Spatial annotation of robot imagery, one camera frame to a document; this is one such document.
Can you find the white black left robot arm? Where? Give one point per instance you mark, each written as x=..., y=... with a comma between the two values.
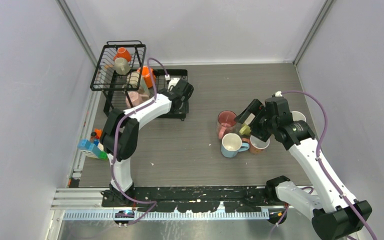
x=121, y=132

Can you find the colourful toy block pile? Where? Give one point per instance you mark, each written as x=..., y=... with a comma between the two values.
x=92, y=146

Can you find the large pink mug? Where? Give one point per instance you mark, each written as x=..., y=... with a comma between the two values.
x=225, y=123

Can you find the orange cup tier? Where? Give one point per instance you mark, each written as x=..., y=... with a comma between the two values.
x=148, y=75
x=122, y=52

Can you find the light blue cup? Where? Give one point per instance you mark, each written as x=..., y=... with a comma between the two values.
x=232, y=144

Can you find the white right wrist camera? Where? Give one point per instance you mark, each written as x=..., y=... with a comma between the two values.
x=278, y=94

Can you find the blue floral mug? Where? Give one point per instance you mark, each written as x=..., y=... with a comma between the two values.
x=298, y=116

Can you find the beige mug top tier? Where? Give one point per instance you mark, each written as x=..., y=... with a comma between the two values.
x=121, y=66

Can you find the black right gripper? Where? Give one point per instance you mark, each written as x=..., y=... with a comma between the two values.
x=258, y=109

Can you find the small pink cup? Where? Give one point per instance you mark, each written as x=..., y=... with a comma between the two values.
x=256, y=145

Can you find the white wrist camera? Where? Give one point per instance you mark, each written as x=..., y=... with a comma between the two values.
x=172, y=82
x=278, y=94

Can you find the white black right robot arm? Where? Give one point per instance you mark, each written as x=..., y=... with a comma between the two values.
x=334, y=212

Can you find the light green mug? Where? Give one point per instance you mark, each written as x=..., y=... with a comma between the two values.
x=245, y=130

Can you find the orange cup top tier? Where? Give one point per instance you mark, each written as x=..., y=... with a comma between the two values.
x=122, y=52

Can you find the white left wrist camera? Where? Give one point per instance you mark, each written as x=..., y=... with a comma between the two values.
x=172, y=82

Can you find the pink cup rack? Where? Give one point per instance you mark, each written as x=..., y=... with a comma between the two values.
x=134, y=99

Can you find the black wire dish rack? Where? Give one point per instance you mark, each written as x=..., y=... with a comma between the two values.
x=114, y=86

